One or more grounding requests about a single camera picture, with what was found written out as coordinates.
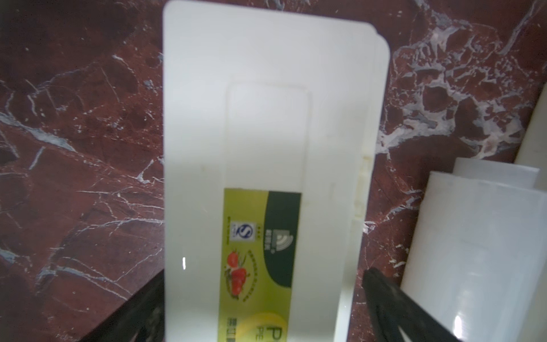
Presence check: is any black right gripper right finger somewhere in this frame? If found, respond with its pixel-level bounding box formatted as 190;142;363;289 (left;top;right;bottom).
362;268;458;341

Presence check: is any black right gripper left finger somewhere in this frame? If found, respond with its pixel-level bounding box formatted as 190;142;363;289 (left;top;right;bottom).
81;271;165;341

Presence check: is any white wrap dispenser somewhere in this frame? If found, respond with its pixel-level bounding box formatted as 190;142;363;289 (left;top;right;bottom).
163;1;390;341

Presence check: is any plastic wrap roll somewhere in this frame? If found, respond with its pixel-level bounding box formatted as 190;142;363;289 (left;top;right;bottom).
401;158;546;341

